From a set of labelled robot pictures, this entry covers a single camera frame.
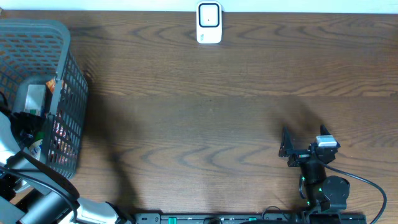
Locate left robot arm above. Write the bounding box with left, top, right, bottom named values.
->
left=1, top=111, right=136, bottom=223

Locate grey plastic mesh basket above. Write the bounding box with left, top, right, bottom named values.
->
left=1, top=19, right=88, bottom=179

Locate green lid white jar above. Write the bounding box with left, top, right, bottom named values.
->
left=28, top=131, right=44, bottom=160

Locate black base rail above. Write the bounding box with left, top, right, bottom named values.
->
left=134, top=212, right=367, bottom=224

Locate white barcode scanner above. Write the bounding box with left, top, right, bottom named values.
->
left=196, top=1, right=223, bottom=44

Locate orange candy bar wrapper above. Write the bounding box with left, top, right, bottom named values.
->
left=47, top=78, right=84, bottom=169

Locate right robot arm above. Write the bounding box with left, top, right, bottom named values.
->
left=279, top=125, right=350, bottom=213

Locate white green medicine box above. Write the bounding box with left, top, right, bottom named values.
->
left=24, top=85, right=47, bottom=117

